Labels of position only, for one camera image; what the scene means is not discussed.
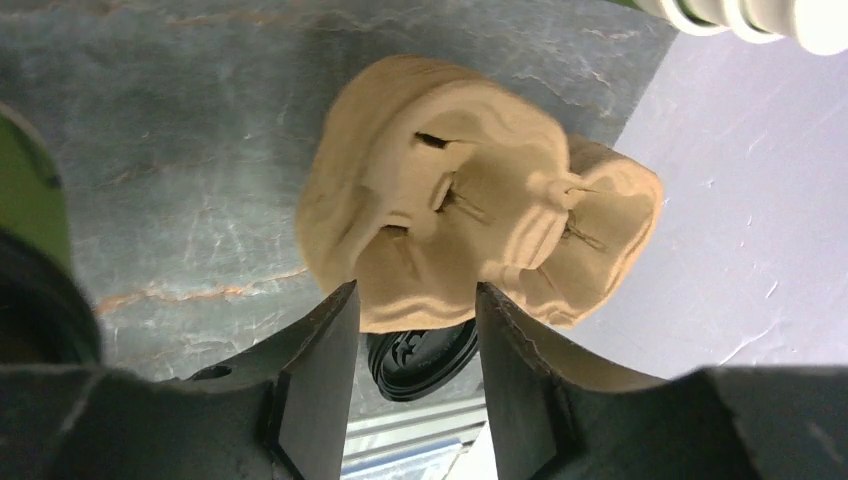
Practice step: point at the stack of paper cups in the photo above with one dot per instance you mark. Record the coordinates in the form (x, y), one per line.
(819, 27)

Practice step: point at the brown cardboard cup carrier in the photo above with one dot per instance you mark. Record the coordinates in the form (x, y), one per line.
(430, 178)

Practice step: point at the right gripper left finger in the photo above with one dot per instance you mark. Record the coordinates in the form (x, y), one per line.
(278, 410)

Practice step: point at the black cup lid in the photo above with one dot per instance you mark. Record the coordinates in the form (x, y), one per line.
(409, 365)
(45, 318)

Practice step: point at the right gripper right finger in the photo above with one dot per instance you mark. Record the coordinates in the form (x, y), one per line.
(559, 411)

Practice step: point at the metal cable duct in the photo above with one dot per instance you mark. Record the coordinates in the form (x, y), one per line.
(422, 443)

